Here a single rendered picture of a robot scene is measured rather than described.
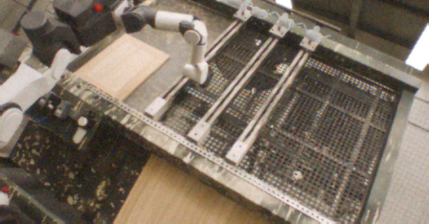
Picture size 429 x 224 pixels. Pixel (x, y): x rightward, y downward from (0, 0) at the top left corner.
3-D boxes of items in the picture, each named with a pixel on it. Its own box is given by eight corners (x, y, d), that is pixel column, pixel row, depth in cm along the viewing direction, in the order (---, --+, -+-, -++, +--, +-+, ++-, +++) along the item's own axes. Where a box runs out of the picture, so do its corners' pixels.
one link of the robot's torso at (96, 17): (82, 19, 144) (136, -28, 161) (30, -8, 154) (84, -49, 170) (101, 64, 169) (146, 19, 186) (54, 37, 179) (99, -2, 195)
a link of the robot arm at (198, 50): (206, 56, 184) (211, 23, 171) (201, 66, 176) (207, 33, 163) (186, 50, 184) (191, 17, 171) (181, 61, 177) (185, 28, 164)
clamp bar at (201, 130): (184, 141, 185) (185, 112, 167) (277, 30, 255) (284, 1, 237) (199, 150, 182) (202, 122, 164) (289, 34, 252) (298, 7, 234)
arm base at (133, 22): (143, 37, 166) (143, 13, 161) (118, 33, 168) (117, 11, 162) (153, 28, 179) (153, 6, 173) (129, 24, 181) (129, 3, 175)
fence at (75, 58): (58, 69, 211) (56, 64, 208) (154, -1, 267) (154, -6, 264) (64, 72, 210) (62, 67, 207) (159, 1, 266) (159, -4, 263)
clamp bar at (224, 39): (142, 117, 193) (138, 87, 175) (243, 15, 263) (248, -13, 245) (156, 125, 190) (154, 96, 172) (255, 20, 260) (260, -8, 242)
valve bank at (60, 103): (3, 104, 185) (25, 66, 187) (21, 110, 199) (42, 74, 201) (67, 149, 171) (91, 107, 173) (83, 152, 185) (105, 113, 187)
